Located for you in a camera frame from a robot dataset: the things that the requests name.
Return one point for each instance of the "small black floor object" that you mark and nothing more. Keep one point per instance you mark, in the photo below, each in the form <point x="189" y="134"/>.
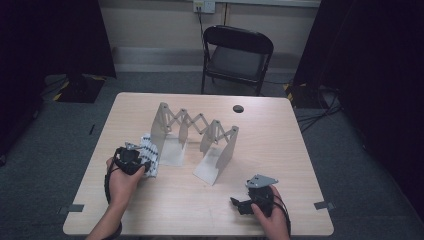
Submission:
<point x="91" y="129"/>

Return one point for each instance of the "person's left hand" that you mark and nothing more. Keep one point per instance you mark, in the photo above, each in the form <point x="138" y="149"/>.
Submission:
<point x="120" y="191"/>

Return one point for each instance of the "person's right hand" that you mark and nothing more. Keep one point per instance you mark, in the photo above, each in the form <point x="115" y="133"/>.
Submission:
<point x="274" y="224"/>

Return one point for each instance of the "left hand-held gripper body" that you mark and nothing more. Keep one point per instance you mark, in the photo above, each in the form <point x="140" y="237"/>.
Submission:
<point x="128" y="161"/>

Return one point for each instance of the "white expandable metal file rack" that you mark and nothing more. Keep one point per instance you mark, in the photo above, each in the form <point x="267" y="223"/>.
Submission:
<point x="160" y="130"/>

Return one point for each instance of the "black curtain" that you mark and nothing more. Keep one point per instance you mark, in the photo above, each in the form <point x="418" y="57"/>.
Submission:
<point x="40" y="40"/>
<point x="383" y="66"/>

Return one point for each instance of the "white black patterned cloth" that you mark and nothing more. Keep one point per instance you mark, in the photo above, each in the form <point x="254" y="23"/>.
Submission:
<point x="150" y="153"/>

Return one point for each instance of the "white wall socket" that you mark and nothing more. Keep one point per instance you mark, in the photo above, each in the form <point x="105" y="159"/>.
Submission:
<point x="204" y="6"/>

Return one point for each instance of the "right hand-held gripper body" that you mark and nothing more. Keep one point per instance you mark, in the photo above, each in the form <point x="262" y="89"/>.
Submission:
<point x="260" y="198"/>

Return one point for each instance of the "black folding chair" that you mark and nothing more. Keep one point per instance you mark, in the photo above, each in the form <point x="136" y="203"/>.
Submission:
<point x="236" y="61"/>

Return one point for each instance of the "thin wall conduit pipe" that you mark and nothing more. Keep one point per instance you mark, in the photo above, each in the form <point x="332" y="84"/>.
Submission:
<point x="226" y="13"/>

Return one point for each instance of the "grey tape strip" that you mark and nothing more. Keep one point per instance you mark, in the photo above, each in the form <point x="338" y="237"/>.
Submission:
<point x="71" y="208"/>
<point x="324" y="205"/>

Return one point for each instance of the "black stand base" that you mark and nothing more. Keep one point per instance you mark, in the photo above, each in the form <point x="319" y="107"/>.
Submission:
<point x="80" y="90"/>
<point x="303" y="96"/>

